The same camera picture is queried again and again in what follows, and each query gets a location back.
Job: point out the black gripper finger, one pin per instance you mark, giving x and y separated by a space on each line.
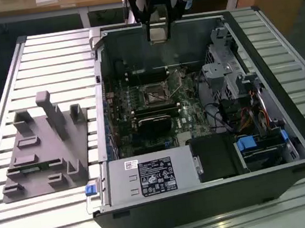
177 8
136 7

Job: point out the silver CPU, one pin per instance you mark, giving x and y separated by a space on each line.
159 35

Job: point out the CPU socket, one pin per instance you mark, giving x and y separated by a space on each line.
155 94

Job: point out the black RAM slot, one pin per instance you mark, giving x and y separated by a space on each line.
154 108
155 114

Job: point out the green motherboard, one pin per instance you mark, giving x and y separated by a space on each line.
195 122

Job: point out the black graphics card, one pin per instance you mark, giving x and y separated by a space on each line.
153 123

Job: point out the wooden desk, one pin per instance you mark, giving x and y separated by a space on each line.
17 9

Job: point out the small silver heat sink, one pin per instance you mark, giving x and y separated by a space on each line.
185 138

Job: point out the hard disk in blue carrier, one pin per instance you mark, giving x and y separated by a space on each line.
246 144

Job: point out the black drive shroud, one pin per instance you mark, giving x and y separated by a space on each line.
216 156

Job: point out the white barcode sticker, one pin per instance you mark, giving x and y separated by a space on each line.
131 165

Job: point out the blue plastic clip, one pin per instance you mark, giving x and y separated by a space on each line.
284 135

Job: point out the grey parts rack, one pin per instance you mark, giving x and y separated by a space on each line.
48 149

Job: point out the black PSU label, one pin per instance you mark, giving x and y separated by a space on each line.
157 177

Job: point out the silver power supply unit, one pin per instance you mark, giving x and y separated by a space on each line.
121 179

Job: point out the blue case latch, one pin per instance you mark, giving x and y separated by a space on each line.
90 189

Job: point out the black PC case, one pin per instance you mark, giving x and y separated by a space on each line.
181 213

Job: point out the grey plastic bracket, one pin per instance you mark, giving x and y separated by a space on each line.
248 78

